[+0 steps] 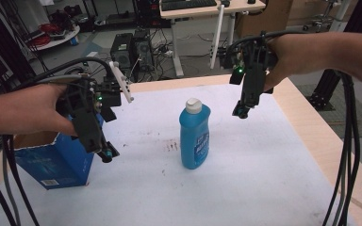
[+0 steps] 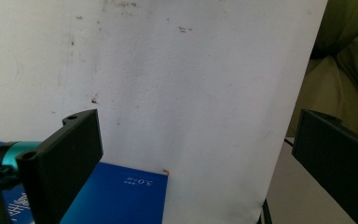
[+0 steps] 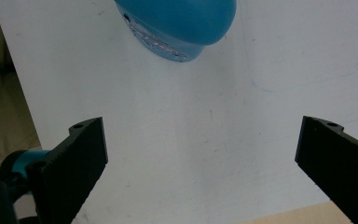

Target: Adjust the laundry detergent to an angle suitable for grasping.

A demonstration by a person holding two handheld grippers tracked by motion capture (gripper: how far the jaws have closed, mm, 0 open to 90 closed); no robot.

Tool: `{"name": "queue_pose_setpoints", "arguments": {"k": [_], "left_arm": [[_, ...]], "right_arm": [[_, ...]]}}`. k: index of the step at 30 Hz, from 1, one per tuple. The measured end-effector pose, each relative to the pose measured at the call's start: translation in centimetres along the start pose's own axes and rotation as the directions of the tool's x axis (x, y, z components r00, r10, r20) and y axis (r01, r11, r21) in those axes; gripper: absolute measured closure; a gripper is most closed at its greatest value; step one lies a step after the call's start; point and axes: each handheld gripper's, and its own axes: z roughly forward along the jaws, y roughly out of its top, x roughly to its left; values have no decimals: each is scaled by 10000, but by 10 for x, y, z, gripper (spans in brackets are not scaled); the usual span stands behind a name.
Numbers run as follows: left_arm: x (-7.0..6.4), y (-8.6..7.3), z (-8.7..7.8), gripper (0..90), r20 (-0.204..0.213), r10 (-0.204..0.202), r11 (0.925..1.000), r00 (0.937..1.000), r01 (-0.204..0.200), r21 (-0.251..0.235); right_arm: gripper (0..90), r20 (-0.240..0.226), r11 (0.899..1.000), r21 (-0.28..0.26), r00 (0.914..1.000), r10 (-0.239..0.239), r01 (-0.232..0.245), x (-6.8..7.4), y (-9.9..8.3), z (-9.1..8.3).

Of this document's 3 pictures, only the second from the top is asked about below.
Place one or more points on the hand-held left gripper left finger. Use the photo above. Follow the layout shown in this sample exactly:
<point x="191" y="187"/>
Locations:
<point x="59" y="168"/>

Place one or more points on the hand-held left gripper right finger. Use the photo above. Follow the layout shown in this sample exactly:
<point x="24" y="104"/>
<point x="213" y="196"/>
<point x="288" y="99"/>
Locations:
<point x="338" y="161"/>

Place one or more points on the blue cardboard box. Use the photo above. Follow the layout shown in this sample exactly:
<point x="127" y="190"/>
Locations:
<point x="115" y="199"/>

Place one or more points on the olive green cloth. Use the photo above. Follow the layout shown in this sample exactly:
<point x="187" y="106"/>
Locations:
<point x="338" y="77"/>

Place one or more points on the white table mat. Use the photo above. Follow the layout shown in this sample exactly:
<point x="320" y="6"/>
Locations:
<point x="183" y="93"/>

